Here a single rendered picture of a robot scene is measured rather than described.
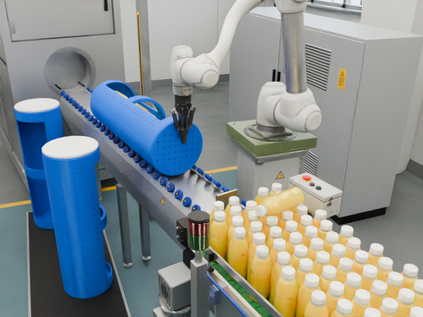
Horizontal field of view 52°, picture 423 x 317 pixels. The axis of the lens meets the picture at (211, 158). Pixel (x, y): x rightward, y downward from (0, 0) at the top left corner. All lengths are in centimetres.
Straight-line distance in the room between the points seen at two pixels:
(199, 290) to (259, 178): 109
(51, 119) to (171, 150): 116
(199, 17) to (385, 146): 440
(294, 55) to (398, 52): 140
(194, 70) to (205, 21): 549
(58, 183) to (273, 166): 110
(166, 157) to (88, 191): 48
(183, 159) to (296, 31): 78
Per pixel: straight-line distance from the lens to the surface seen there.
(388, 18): 440
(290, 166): 239
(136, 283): 298
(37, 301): 277
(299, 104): 211
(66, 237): 247
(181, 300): 168
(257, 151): 223
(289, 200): 158
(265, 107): 228
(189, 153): 213
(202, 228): 123
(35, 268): 301
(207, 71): 175
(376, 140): 347
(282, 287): 134
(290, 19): 201
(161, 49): 709
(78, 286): 265
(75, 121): 325
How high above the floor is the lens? 191
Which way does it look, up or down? 24 degrees down
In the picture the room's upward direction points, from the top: 1 degrees clockwise
